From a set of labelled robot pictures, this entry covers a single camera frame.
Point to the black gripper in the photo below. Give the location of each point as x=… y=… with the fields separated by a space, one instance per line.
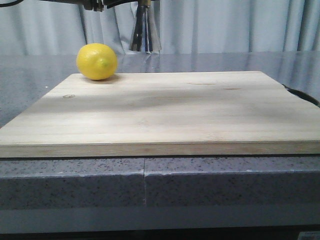
x=94 y=5

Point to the steel hourglass jigger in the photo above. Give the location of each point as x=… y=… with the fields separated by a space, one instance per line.
x=145 y=36

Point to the yellow lemon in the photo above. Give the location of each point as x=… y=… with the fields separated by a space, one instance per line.
x=96 y=61

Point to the grey curtain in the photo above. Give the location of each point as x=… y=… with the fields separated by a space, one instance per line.
x=35 y=27

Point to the light wooden cutting board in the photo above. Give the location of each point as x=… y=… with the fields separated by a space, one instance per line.
x=154 y=114

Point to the black cutting board handle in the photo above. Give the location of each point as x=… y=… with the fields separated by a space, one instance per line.
x=302 y=95

